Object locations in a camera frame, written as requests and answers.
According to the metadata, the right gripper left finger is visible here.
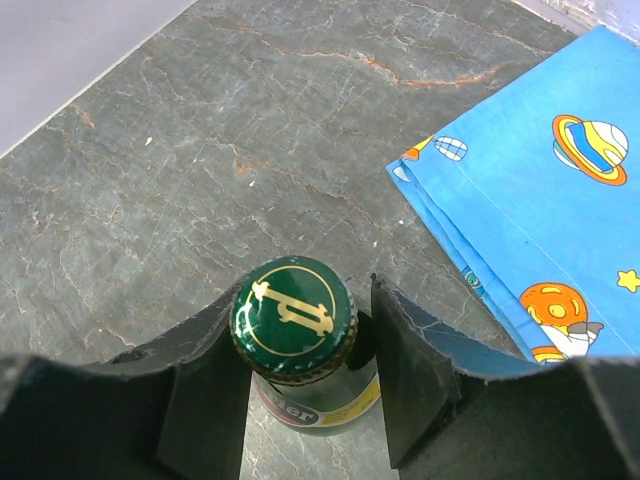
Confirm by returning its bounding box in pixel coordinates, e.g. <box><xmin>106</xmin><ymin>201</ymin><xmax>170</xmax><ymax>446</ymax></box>
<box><xmin>1</xmin><ymin>289</ymin><xmax>251</xmax><ymax>479</ymax></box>

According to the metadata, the green glass bottle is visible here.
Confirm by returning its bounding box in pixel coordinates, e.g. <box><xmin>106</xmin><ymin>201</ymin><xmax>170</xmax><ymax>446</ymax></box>
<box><xmin>229</xmin><ymin>255</ymin><xmax>380</xmax><ymax>436</ymax></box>

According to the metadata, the blue patterned cloth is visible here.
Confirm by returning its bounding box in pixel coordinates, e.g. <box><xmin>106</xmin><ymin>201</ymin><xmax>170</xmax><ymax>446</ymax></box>
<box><xmin>387</xmin><ymin>26</ymin><xmax>639</xmax><ymax>364</ymax></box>

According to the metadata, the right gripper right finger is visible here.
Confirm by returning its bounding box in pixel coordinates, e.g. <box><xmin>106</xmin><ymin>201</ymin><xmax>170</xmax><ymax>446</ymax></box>
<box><xmin>370</xmin><ymin>275</ymin><xmax>639</xmax><ymax>479</ymax></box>

